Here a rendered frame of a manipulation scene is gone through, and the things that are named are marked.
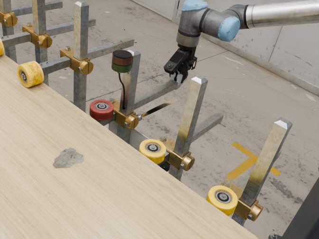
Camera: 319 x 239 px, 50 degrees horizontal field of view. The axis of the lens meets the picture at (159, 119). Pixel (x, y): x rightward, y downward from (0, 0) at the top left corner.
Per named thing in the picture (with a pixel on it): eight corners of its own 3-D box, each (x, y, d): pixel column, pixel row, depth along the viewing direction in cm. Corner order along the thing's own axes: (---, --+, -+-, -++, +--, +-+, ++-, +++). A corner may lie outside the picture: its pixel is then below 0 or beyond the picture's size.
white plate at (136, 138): (108, 132, 136) (110, 111, 130) (157, 167, 124) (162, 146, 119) (107, 132, 136) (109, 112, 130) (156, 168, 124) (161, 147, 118)
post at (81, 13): (79, 113, 143) (82, -1, 115) (85, 117, 142) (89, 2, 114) (73, 116, 141) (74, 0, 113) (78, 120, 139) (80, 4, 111)
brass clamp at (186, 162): (163, 144, 118) (165, 133, 115) (194, 166, 112) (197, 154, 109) (151, 152, 114) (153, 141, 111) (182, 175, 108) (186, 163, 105)
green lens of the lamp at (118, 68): (121, 61, 109) (121, 55, 108) (135, 69, 106) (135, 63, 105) (107, 66, 105) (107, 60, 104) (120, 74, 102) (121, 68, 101)
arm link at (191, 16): (202, 7, 121) (179, -1, 125) (195, 40, 129) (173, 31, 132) (214, 3, 128) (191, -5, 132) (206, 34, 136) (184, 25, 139)
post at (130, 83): (120, 157, 136) (133, 46, 108) (126, 161, 135) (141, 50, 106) (113, 161, 134) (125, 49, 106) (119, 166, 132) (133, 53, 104)
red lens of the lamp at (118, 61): (122, 54, 108) (122, 48, 106) (135, 62, 105) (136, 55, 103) (107, 59, 103) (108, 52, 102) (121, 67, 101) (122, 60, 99)
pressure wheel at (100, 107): (101, 121, 125) (102, 95, 118) (116, 132, 122) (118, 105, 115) (83, 130, 120) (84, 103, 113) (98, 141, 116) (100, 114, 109)
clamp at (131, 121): (112, 108, 129) (113, 97, 126) (138, 126, 122) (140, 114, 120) (101, 114, 125) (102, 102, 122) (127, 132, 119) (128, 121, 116)
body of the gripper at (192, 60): (195, 70, 145) (201, 44, 138) (182, 76, 140) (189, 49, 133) (181, 63, 149) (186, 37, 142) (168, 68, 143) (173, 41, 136)
